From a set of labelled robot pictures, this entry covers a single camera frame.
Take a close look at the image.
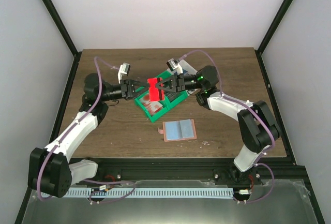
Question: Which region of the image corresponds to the pink leather card holder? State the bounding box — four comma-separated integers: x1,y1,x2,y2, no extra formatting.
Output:
157,119,197,142

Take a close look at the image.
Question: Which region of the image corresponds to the middle green bin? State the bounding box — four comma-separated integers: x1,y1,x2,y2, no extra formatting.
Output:
155,71,188,105

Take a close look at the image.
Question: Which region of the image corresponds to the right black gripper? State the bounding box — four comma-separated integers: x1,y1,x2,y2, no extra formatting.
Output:
155,74,204,94

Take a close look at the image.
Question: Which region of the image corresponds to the red white card stack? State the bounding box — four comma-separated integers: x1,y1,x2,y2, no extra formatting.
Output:
139,95,163,116

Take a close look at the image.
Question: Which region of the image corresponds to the right black frame post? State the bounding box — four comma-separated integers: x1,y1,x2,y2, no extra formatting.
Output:
257,0,308,56

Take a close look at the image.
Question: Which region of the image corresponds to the light blue cable duct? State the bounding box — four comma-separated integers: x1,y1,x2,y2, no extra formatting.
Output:
38,187,235,199

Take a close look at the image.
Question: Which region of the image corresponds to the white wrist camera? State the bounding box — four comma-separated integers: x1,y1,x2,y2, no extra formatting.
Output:
167,58,184,75
117,63,131,83

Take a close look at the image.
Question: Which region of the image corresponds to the black aluminium front rail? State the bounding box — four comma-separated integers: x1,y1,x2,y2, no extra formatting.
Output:
90,157,308,181

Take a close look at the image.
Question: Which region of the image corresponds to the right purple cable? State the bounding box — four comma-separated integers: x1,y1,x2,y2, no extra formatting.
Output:
178,50,275,204

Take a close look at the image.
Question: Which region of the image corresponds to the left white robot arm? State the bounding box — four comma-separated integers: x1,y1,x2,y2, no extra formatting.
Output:
28,73,149,201

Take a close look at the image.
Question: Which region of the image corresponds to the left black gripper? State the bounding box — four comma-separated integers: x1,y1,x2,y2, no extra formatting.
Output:
100,79,151,102

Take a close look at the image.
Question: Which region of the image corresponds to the green bin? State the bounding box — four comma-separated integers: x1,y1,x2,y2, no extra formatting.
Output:
155,71,188,105
134,92,176,123

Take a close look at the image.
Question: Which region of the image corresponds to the left green bin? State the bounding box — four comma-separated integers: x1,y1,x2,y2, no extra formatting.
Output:
134,92,176,123

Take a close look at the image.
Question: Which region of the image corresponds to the white bin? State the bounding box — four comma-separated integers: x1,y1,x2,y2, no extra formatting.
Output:
178,59,197,74

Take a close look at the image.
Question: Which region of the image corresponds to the left black frame post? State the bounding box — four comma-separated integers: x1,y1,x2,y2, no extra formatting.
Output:
27,0,79,57

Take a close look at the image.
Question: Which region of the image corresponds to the purple cable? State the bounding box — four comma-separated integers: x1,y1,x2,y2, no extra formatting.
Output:
36,56,137,205
178,50,275,204

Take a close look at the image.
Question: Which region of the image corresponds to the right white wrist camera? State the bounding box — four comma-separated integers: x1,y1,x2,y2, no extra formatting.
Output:
167,58,184,75

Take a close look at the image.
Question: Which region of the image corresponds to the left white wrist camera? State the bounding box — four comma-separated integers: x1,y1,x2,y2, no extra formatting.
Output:
117,63,131,83

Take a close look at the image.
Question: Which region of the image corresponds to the black frame post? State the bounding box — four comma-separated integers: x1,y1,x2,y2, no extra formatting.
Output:
27,0,79,57
257,0,308,56

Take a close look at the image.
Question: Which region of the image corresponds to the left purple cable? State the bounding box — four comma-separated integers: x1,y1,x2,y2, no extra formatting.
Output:
36,56,137,205

